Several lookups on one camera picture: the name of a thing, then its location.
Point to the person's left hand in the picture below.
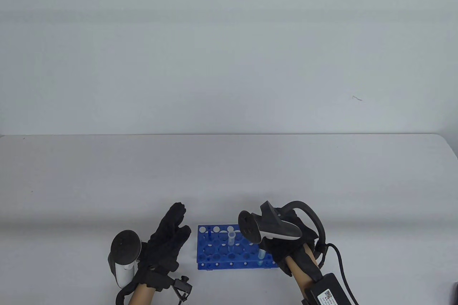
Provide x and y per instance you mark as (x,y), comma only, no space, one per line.
(162,247)

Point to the person's right hand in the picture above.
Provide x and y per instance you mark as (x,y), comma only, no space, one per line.
(282,251)

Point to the test tube with blue liquid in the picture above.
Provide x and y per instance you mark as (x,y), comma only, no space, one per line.
(261,256)

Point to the blue test tube rack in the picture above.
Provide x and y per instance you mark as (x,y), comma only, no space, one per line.
(238,265)

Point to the clear test tube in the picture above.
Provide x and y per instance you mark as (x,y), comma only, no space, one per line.
(231,237)

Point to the person's right forearm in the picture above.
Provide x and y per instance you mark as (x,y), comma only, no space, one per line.
(300,276)

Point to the person's left forearm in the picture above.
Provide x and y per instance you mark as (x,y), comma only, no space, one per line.
(141,296)

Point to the black white handheld controller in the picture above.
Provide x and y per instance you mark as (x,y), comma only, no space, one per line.
(275,228)
(125,246)

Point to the black box with white label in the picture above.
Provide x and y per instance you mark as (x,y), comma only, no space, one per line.
(332,292)

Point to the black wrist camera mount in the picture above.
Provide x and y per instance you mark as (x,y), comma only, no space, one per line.
(182,285)

